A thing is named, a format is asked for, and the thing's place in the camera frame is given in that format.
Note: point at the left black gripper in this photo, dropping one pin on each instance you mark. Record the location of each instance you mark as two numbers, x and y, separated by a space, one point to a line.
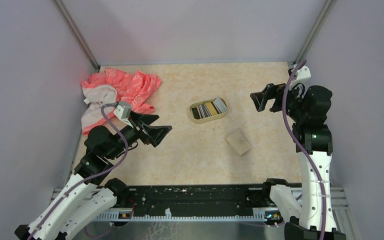
154 134

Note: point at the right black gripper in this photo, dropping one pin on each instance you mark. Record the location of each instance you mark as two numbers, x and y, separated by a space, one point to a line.
271 91

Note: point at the cream card holder tray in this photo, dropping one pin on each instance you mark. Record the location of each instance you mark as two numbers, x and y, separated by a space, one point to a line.
208 110

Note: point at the beige card sleeve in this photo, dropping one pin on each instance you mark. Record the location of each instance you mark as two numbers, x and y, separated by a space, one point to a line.
239 143

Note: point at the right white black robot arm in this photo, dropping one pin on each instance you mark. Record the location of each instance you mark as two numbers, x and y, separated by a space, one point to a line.
311 159

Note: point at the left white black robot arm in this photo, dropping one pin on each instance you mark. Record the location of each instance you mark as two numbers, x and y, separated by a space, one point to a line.
89 179

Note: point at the pink white crumpled cloth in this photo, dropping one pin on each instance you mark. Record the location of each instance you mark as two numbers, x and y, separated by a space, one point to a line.
114 85

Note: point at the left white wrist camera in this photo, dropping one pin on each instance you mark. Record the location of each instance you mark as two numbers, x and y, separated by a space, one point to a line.
122 110

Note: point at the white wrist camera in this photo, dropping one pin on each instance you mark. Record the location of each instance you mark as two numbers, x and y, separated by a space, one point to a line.
122 110
300 77

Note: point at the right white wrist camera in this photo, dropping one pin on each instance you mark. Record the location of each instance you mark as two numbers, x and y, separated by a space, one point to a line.
300 77

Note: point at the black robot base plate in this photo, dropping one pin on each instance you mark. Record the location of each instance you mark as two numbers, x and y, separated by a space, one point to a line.
217 200

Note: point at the aluminium front frame rail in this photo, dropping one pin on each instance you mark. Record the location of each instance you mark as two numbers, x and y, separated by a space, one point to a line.
271 215

